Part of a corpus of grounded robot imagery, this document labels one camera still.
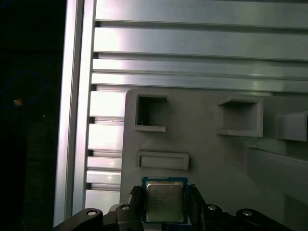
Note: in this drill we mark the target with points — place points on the small tan floor object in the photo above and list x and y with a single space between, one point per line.
18 102

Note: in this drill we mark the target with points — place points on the grey plastic parts rack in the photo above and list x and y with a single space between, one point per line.
204 144

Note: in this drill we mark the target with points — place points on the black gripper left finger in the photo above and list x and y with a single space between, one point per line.
125 216

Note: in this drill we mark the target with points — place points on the CPU with silver top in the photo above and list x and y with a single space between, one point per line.
163 199

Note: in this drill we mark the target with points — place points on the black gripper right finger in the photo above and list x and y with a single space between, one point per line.
199 216

